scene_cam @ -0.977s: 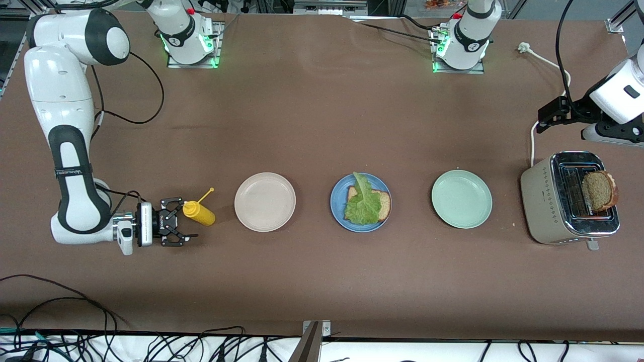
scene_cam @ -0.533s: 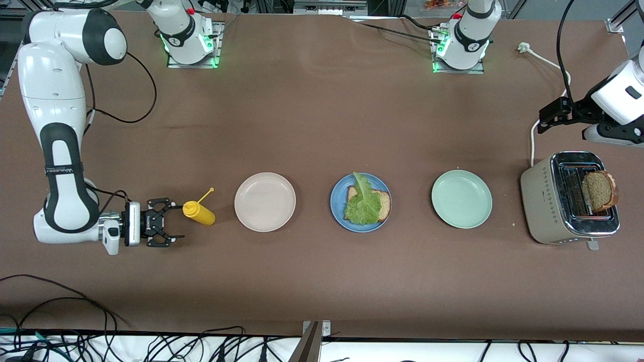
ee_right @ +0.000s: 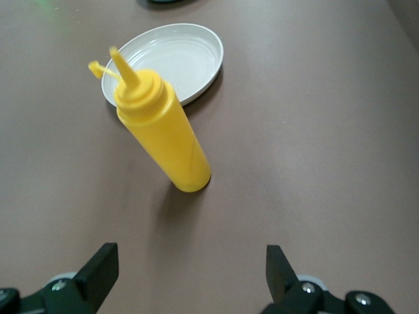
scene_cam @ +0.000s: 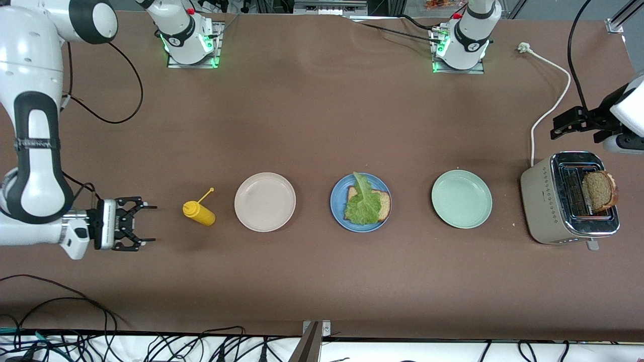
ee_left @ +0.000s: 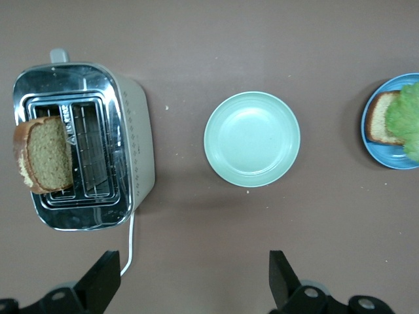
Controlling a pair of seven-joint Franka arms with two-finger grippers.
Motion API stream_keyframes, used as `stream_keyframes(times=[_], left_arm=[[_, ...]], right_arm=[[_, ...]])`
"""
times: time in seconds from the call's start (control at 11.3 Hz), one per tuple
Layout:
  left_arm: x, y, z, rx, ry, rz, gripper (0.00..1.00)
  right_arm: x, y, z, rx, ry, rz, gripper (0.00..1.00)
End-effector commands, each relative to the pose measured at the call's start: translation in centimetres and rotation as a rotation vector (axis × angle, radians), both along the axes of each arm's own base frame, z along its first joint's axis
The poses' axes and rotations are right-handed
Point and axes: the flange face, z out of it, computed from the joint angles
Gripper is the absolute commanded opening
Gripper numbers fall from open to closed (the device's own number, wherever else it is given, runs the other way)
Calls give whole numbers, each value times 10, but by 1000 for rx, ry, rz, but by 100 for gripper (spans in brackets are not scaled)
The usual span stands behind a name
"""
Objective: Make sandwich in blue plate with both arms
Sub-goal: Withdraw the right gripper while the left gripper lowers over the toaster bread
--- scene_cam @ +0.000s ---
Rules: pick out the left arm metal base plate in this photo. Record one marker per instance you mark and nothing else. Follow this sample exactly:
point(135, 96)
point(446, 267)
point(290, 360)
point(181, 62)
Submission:
point(458, 72)

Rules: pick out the green round plate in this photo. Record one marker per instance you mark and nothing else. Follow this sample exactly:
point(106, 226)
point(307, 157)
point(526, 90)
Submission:
point(462, 199)

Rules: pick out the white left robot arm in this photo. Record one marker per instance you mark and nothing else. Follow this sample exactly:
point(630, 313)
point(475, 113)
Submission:
point(468, 45)

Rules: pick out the grey metal box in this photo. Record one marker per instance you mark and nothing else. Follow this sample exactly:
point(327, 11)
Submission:
point(327, 7)

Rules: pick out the dark aluminium beam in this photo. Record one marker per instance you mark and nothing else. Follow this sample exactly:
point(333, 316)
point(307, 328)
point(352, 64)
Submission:
point(307, 347)

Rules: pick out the blue round plate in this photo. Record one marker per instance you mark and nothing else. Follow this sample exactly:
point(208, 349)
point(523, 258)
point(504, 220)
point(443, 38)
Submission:
point(337, 201)

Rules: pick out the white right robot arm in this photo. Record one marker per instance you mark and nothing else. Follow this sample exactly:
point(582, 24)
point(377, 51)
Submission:
point(30, 60)

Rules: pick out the beige chrome toaster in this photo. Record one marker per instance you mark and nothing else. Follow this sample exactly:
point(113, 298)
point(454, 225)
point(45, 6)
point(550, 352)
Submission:
point(541, 201)

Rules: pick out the aluminium corner profile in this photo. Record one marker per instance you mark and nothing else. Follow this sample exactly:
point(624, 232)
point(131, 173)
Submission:
point(615, 26)

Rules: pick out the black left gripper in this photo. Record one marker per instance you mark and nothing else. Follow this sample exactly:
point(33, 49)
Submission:
point(594, 119)

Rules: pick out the yellow mustard squeeze bottle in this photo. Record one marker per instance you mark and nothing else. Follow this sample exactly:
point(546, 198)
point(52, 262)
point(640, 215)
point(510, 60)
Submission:
point(200, 213)

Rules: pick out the green lettuce leaf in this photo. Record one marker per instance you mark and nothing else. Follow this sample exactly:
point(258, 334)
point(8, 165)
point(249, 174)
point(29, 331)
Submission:
point(365, 208)

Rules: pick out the brown bread slice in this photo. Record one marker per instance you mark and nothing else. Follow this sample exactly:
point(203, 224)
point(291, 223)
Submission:
point(386, 203)
point(598, 191)

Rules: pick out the silver metal bracket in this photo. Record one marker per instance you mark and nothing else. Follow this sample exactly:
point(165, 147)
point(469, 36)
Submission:
point(326, 328)

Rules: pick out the beige round plate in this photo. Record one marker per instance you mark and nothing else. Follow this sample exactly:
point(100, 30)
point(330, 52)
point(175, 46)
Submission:
point(265, 202)

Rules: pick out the orange patterned packet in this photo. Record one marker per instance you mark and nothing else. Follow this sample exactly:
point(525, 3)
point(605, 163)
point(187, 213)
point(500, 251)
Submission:
point(443, 4)

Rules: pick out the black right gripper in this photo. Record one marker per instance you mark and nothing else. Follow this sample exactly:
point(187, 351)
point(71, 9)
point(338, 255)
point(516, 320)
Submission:
point(119, 223)

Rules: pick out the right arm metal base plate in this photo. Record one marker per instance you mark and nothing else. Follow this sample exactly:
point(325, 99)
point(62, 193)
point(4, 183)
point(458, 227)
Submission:
point(193, 66)

